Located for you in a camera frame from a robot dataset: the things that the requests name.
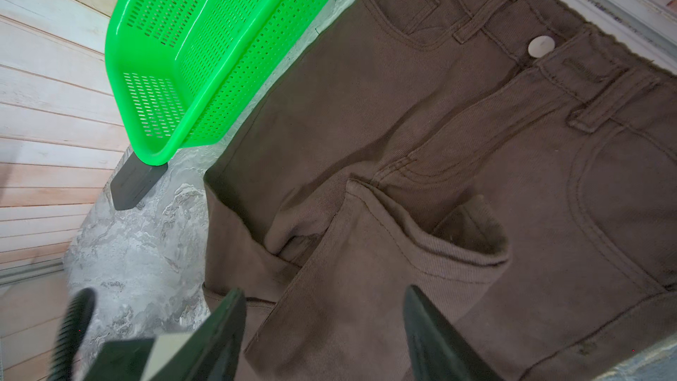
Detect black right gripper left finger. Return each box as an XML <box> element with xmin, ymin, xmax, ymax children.
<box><xmin>85</xmin><ymin>289</ymin><xmax>247</xmax><ymax>380</ymax></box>

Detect brown trousers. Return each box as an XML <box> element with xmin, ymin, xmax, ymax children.
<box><xmin>203</xmin><ymin>0</ymin><xmax>676</xmax><ymax>380</ymax></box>

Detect black corrugated cable hose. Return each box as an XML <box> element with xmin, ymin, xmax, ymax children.
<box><xmin>47</xmin><ymin>288</ymin><xmax>97</xmax><ymax>381</ymax></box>

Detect dark grey rectangular case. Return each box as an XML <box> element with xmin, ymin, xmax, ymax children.
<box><xmin>110</xmin><ymin>153</ymin><xmax>169</xmax><ymax>211</ymax></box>

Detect green plastic basket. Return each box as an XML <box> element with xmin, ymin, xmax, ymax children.
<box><xmin>105</xmin><ymin>0</ymin><xmax>328</xmax><ymax>166</ymax></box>

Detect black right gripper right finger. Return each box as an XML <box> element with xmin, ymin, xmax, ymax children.
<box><xmin>403</xmin><ymin>285</ymin><xmax>501</xmax><ymax>381</ymax></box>

